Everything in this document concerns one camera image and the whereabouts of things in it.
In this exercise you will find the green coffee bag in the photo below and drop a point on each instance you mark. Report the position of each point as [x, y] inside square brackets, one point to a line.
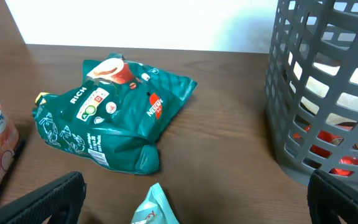
[116, 116]

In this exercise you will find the small teal packet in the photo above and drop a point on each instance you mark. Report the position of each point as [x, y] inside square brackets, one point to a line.
[155, 209]

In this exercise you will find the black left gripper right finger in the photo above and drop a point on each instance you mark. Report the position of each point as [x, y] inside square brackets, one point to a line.
[331, 200]

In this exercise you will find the grey plastic basket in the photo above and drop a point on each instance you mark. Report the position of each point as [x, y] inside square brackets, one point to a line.
[312, 82]

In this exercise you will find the orange pasta pack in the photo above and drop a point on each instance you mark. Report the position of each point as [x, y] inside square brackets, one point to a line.
[344, 161]

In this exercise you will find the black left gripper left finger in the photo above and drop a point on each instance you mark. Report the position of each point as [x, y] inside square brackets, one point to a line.
[59, 201]

